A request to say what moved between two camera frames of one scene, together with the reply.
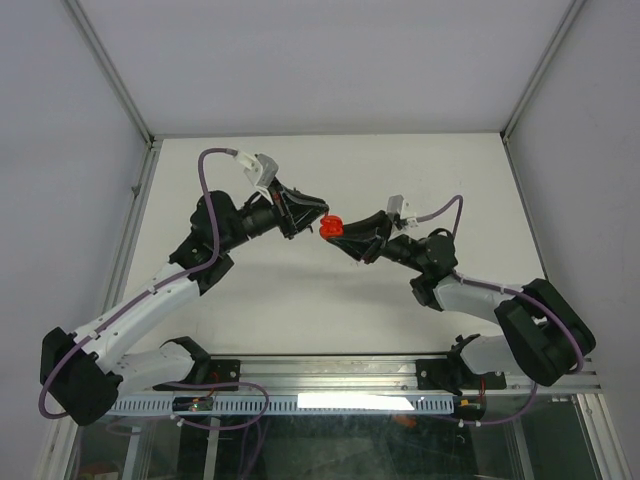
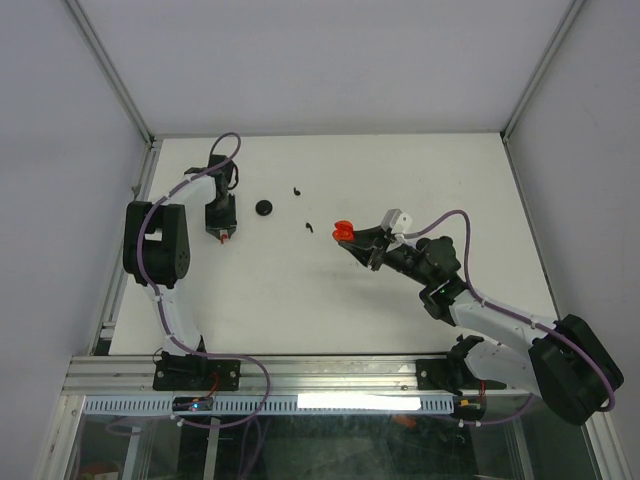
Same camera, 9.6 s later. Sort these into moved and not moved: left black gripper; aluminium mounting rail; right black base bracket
Moved: left black gripper
Not moved: right black base bracket; aluminium mounting rail
